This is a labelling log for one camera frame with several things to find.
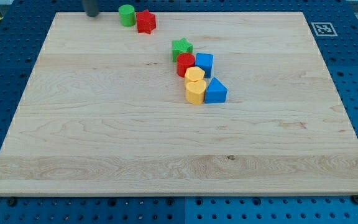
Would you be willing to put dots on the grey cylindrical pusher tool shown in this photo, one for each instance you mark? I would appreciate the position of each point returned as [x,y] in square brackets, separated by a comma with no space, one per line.
[90,7]

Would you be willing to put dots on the green cylinder block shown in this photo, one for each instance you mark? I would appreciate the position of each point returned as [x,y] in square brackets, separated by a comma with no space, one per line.
[127,15]

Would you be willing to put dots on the red star block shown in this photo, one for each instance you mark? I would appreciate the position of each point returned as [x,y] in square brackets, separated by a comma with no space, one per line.
[145,21]

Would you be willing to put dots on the green star block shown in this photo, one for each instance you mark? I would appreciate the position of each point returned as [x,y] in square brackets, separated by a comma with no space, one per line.
[180,46]

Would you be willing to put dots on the light wooden board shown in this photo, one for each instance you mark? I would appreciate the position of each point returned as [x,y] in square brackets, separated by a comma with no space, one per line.
[104,112]

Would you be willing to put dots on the red cylinder block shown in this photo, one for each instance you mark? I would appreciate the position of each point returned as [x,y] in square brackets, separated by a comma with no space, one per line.
[184,61]

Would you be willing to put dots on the blue cube block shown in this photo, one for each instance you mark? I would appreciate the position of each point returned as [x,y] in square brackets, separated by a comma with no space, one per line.
[205,62]

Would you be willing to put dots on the yellow hexagon block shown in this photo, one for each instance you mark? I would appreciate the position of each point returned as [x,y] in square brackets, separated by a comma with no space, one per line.
[194,74]

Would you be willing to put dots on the yellow heart block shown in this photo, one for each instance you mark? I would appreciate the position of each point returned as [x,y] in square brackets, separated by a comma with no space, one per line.
[195,92]

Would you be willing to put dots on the blue triangle block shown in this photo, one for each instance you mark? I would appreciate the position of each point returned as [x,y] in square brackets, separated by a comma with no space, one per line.
[216,92]

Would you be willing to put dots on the white fiducial marker tag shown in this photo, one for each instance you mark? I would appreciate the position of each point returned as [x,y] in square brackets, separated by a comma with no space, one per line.
[324,29]

